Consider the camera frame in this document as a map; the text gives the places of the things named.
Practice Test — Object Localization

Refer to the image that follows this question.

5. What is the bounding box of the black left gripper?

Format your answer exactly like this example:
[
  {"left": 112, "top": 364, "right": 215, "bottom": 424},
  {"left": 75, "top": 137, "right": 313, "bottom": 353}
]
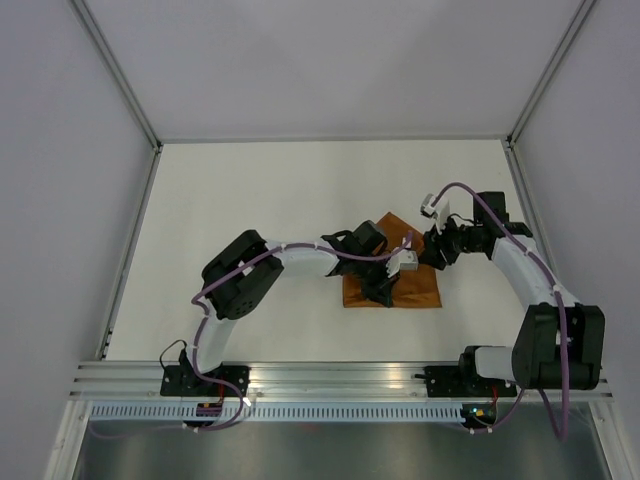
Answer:
[{"left": 351, "top": 254, "right": 400, "bottom": 309}]

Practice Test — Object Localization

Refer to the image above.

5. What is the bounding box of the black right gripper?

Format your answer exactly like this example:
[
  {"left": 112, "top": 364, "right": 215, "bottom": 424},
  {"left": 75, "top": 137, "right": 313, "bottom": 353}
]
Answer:
[{"left": 417, "top": 212, "right": 482, "bottom": 271}]

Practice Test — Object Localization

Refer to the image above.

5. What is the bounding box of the orange-brown cloth napkin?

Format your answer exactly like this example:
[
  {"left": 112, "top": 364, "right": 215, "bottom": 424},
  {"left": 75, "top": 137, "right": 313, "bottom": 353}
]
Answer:
[{"left": 342, "top": 212, "right": 442, "bottom": 309}]

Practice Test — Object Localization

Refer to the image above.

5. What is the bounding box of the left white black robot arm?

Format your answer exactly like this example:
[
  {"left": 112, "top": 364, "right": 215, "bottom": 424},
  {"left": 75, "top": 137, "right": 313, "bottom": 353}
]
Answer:
[{"left": 159, "top": 221, "right": 410, "bottom": 396}]

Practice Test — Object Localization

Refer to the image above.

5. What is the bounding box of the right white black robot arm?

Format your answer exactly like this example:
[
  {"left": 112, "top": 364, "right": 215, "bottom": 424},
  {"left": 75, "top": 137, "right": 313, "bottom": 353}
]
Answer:
[{"left": 419, "top": 191, "right": 605, "bottom": 395}]

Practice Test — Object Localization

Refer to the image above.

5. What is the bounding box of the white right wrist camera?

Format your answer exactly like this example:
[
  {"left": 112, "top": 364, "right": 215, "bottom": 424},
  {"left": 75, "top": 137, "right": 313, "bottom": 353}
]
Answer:
[{"left": 420, "top": 194, "right": 450, "bottom": 233}]

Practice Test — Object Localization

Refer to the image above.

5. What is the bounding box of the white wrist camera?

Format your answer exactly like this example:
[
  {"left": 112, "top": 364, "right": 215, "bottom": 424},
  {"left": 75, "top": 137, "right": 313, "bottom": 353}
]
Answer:
[
  {"left": 420, "top": 194, "right": 450, "bottom": 233},
  {"left": 386, "top": 247, "right": 419, "bottom": 278}
]

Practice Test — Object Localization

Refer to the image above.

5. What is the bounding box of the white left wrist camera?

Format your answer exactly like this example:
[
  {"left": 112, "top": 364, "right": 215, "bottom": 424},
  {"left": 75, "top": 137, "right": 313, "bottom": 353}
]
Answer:
[{"left": 386, "top": 247, "right": 419, "bottom": 278}]

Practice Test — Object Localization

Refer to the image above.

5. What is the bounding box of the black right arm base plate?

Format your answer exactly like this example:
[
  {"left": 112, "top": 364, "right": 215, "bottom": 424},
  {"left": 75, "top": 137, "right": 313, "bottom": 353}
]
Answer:
[{"left": 422, "top": 365, "right": 518, "bottom": 399}]

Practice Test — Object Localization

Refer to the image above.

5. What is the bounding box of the aluminium right side rail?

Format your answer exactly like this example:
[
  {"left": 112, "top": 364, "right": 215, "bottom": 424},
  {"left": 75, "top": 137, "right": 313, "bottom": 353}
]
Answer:
[{"left": 501, "top": 136, "right": 561, "bottom": 280}]

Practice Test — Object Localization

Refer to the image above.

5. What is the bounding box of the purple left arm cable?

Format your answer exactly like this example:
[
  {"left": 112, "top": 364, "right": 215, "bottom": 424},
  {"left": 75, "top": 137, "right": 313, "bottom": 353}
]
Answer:
[{"left": 89, "top": 232, "right": 414, "bottom": 441}]

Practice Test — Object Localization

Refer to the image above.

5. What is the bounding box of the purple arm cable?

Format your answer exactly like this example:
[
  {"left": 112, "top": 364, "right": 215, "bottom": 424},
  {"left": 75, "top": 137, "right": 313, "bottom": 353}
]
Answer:
[
  {"left": 89, "top": 232, "right": 414, "bottom": 441},
  {"left": 429, "top": 182, "right": 572, "bottom": 442}
]

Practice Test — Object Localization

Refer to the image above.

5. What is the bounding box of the white slotted cable duct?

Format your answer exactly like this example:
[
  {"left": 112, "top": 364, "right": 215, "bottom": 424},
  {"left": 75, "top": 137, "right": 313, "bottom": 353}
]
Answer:
[{"left": 90, "top": 401, "right": 464, "bottom": 423}]

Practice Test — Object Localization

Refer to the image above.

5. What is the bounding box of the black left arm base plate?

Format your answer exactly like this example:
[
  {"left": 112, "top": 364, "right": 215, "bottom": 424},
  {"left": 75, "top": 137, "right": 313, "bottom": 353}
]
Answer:
[{"left": 160, "top": 365, "right": 250, "bottom": 398}]

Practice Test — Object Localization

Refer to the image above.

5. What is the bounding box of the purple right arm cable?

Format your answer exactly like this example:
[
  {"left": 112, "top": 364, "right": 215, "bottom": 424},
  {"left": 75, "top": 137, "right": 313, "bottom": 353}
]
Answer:
[{"left": 429, "top": 182, "right": 572, "bottom": 442}]

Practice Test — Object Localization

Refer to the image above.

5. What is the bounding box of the aluminium frame post right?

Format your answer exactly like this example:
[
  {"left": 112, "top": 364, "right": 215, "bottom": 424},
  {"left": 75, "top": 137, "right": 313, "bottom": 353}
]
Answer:
[{"left": 503, "top": 0, "right": 599, "bottom": 149}]

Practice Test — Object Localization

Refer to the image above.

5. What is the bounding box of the aluminium frame post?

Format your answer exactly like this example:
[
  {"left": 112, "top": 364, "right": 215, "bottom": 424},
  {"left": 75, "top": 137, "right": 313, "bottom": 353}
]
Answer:
[
  {"left": 503, "top": 0, "right": 599, "bottom": 149},
  {"left": 68, "top": 0, "right": 162, "bottom": 152}
]

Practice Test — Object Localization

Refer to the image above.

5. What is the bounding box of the aluminium front rail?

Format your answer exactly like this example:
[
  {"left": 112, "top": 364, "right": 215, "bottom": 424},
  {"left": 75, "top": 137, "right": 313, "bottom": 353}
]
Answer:
[{"left": 69, "top": 360, "right": 614, "bottom": 402}]

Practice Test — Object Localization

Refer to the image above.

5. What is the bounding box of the aluminium frame post left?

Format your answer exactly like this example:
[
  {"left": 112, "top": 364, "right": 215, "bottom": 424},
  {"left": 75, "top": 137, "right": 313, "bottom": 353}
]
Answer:
[{"left": 68, "top": 0, "right": 162, "bottom": 152}]

